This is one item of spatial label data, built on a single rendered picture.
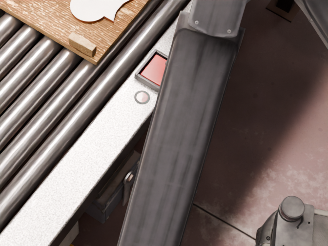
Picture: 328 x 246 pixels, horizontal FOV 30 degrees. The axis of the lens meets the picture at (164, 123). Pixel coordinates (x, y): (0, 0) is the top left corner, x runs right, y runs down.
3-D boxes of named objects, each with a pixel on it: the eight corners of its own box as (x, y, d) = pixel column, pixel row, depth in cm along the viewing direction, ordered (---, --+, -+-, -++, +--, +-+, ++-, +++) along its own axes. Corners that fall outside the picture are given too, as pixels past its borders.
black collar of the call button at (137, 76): (185, 71, 125) (186, 66, 123) (165, 97, 122) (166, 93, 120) (154, 52, 126) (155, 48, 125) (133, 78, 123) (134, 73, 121)
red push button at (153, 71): (180, 71, 125) (181, 68, 123) (164, 92, 122) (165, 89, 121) (155, 57, 126) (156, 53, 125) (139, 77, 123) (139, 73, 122)
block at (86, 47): (97, 52, 123) (96, 45, 120) (92, 59, 122) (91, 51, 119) (72, 38, 124) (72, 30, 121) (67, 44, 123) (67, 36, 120)
